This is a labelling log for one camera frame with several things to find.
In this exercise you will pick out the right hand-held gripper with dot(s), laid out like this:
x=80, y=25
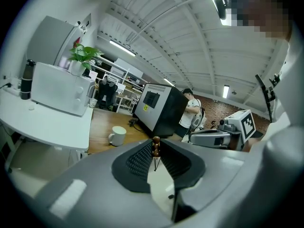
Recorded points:
x=240, y=125

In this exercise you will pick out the person's white shirt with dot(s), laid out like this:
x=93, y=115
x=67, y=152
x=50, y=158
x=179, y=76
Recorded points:
x=289, y=151

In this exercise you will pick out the brown wooden table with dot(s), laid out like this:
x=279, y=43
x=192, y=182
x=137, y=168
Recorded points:
x=102, y=127

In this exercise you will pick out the white microwave oven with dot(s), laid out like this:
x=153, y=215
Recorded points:
x=59, y=89

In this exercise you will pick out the large monitor on stand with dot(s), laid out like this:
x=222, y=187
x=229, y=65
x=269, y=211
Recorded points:
x=164, y=113

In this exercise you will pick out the printed white paper cup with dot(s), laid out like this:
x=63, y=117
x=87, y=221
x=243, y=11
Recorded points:
x=93, y=103

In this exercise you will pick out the black head-worn camera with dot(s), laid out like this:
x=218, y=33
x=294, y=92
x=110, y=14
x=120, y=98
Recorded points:
x=221, y=7

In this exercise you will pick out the small brown spoon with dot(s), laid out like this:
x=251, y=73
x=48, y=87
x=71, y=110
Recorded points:
x=156, y=146

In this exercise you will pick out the small white round object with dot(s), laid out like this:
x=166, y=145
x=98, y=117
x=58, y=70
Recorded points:
x=31, y=107

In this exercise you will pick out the grey cabinet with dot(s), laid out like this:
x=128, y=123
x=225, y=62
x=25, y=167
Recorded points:
x=50, y=41

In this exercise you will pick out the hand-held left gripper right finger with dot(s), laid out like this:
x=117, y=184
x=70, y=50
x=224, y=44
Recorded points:
x=213, y=174

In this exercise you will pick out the white desk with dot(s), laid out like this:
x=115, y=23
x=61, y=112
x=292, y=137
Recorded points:
x=47, y=125

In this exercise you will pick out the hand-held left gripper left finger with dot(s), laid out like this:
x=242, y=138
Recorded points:
x=95, y=189

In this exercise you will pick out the white shelving rack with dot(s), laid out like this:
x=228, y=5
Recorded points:
x=128, y=79

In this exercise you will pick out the white power strip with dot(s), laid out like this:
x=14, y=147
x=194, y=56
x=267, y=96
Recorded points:
x=13, y=89

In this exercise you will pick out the black drinking bottle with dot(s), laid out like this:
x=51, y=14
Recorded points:
x=26, y=84

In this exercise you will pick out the green potted plant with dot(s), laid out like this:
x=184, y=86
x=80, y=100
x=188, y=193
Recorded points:
x=82, y=53

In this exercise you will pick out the person's head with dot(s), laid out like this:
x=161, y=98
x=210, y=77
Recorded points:
x=261, y=8

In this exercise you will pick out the person's right forearm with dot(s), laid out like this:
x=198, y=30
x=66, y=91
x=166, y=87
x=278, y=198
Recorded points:
x=250, y=145

